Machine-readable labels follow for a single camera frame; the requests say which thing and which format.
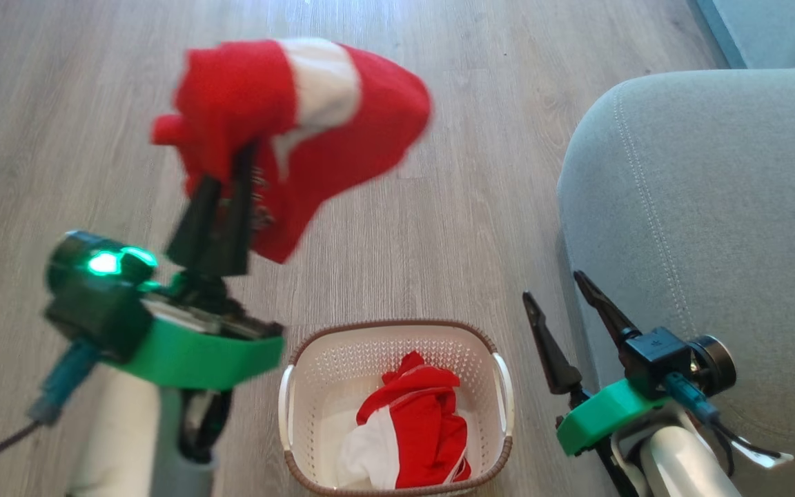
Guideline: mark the grey sofa seat module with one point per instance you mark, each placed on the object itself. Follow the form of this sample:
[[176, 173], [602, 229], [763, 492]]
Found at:
[[784, 27]]

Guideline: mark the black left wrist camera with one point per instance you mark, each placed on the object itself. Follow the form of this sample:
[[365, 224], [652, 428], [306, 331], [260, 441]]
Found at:
[[94, 297]]

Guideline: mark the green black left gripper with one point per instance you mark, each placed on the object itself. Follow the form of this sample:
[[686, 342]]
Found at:
[[197, 359]]

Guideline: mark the red white garment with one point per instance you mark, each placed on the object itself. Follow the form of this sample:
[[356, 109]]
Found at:
[[418, 428], [342, 131]]

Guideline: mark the white brown-rimmed laundry basket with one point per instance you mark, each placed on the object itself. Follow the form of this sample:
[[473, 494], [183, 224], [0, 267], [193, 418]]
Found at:
[[328, 386]]

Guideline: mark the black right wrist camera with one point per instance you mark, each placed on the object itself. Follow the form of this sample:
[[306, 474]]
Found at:
[[660, 359]]

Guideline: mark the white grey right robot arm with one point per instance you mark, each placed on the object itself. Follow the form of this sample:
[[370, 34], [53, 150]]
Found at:
[[687, 462]]

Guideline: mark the rounded grey sofa seat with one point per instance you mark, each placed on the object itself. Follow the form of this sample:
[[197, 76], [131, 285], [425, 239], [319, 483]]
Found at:
[[722, 207]]

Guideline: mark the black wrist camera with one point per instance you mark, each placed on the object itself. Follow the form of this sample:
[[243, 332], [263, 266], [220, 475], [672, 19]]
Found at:
[[660, 359], [94, 297]]

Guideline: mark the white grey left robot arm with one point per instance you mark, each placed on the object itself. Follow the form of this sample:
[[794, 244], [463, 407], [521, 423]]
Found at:
[[121, 442]]

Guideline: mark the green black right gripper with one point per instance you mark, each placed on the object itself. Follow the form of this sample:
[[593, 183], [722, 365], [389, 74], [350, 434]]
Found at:
[[604, 414]]

